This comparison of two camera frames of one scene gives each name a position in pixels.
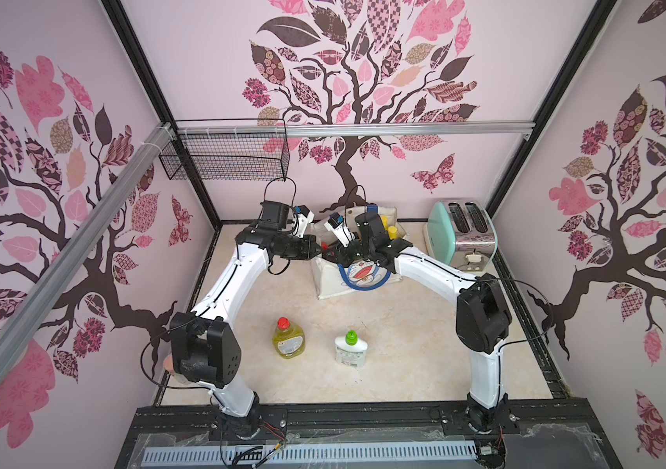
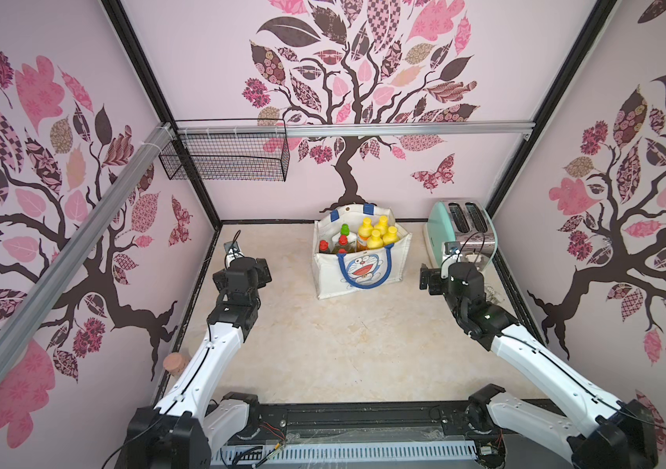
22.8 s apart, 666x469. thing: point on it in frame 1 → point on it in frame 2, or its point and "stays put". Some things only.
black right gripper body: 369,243 → 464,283
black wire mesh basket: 230,157 stays put
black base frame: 537,435 stays put
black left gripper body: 295,247 → 265,276
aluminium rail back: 354,130 stays put
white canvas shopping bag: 332,279 stays put
